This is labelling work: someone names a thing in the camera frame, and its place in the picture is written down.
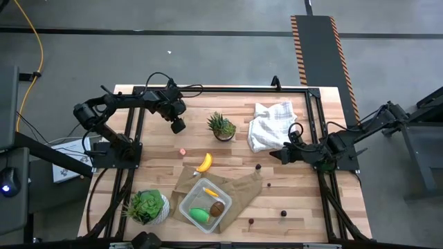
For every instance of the brown toy kiwi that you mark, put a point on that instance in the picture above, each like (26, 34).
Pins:
(217, 209)

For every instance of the white checked dish towel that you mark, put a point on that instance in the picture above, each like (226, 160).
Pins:
(270, 128)

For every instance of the dark toy plum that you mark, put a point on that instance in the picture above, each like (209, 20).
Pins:
(284, 213)

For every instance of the yellow toy banana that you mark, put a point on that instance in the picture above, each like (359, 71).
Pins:
(206, 162)

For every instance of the black computer mouse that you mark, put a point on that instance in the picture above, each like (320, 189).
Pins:
(8, 181)

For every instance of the red toy cherry with stem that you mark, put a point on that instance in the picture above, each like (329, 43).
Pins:
(251, 220)

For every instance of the clear plastic tupperware container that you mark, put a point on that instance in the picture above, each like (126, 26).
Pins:
(194, 197)

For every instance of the green toy cucumber half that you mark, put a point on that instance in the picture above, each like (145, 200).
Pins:
(199, 215)

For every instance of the small red toy strawberry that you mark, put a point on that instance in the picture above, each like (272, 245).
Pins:
(182, 151)

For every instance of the toy blackberry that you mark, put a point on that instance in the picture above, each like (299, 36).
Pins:
(258, 166)

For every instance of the white booklet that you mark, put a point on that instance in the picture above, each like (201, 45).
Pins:
(67, 166)

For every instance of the beige cloth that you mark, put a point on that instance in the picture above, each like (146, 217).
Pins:
(245, 190)

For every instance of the dark grey metal stand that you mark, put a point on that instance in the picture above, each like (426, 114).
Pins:
(415, 155)

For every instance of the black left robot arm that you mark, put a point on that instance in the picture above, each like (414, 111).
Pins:
(131, 102)

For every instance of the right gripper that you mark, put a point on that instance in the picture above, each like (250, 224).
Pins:
(296, 155)

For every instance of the black aluminium table frame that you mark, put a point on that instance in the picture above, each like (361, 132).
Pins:
(242, 89)

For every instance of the black rounded object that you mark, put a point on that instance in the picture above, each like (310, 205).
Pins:
(145, 241)

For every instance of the green succulent in white pot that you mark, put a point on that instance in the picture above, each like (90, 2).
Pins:
(147, 205)

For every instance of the black floor tape strip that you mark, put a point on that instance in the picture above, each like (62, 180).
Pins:
(138, 32)

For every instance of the black metal bar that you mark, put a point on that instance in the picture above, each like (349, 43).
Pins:
(45, 152)

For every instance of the dark grey desk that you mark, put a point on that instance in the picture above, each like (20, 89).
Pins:
(10, 103)

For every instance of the spiky succulent in dark pot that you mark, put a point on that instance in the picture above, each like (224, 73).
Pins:
(221, 127)

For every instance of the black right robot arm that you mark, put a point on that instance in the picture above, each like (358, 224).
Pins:
(332, 145)

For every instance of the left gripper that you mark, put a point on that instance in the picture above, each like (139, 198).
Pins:
(173, 109)

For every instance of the yellow toy corn cob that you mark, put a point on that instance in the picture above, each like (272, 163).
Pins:
(211, 192)

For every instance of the black frame bracket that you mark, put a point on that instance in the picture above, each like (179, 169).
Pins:
(275, 83)

